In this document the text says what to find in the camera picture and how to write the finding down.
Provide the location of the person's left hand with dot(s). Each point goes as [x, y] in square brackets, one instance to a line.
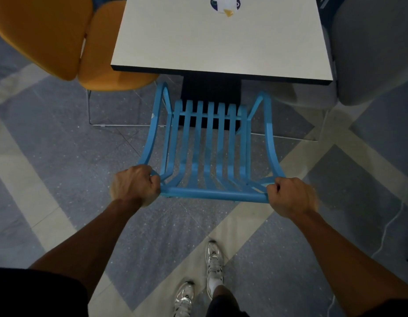
[134, 186]

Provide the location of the person's right hand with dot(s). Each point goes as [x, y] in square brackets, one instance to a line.
[293, 198]

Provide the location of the blue slatted chair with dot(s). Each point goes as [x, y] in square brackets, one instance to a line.
[217, 194]

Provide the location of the person's left forearm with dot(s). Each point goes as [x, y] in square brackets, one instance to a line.
[91, 241]

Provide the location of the person's right forearm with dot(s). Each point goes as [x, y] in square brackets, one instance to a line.
[342, 260]

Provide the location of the person's right silver sneaker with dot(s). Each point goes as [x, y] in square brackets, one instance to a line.
[213, 260]

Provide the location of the person's silver sneaker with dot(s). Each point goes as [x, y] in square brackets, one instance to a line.
[213, 260]
[184, 298]

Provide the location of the person's right leg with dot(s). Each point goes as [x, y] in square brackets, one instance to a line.
[223, 292]

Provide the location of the person's left silver sneaker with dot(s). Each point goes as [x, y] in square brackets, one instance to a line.
[184, 298]

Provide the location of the grey shell chair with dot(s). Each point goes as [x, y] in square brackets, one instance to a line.
[372, 49]

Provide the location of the orange shell chair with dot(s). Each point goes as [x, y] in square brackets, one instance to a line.
[48, 32]

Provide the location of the white sock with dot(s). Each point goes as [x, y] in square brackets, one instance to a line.
[214, 284]

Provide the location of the black shorts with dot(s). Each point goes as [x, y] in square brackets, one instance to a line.
[227, 307]

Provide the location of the black shirt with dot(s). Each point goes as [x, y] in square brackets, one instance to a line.
[35, 293]

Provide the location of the white table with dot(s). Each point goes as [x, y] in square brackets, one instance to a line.
[207, 42]

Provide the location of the round penguin sticker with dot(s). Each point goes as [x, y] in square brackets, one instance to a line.
[225, 3]

